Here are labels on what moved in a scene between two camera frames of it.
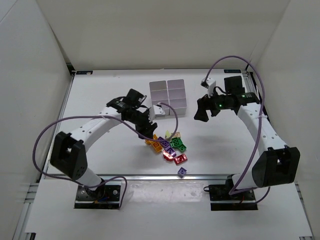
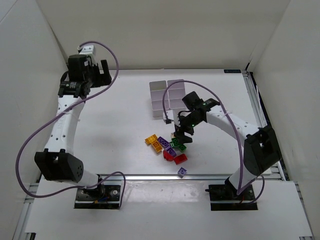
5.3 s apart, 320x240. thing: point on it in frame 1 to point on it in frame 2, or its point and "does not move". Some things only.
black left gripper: x=144 y=124 to x=100 y=77
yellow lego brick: x=149 y=141 does not move
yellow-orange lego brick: x=157 y=146 does not move
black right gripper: x=206 y=105 to x=182 y=129
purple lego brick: x=163 y=142 does not move
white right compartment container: x=177 y=97 does not move
